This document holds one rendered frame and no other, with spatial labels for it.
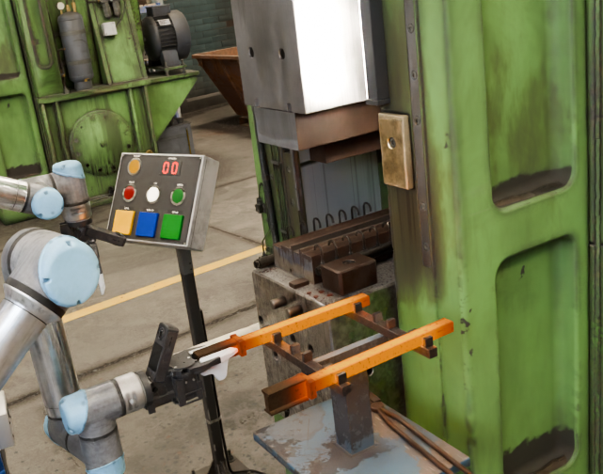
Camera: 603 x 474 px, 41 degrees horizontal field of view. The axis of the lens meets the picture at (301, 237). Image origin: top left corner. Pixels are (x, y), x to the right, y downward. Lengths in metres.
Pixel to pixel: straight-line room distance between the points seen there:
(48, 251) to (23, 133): 5.42
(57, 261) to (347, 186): 1.19
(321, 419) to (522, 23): 1.01
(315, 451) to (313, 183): 0.86
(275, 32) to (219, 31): 9.35
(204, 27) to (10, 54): 4.82
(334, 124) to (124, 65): 5.03
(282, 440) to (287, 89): 0.82
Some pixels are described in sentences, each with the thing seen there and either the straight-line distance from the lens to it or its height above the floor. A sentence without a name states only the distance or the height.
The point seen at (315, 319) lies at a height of 0.97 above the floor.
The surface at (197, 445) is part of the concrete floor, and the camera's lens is 3.24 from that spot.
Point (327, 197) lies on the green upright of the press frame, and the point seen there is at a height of 1.05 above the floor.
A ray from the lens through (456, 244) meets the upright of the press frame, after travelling 1.82.
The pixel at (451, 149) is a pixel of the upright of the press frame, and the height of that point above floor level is 1.29.
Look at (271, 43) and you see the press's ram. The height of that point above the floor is 1.53.
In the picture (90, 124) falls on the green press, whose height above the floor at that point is 0.67.
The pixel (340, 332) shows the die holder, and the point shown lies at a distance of 2.00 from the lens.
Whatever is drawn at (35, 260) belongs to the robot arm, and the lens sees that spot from 1.46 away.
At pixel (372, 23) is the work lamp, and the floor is 1.56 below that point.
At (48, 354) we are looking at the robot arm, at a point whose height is 1.04.
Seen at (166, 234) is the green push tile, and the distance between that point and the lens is 2.44.
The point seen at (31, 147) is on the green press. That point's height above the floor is 0.57.
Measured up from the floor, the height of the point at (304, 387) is 0.97.
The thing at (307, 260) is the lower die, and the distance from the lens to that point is 2.09.
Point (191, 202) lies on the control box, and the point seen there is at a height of 1.07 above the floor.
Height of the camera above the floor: 1.70
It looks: 19 degrees down
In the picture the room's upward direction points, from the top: 7 degrees counter-clockwise
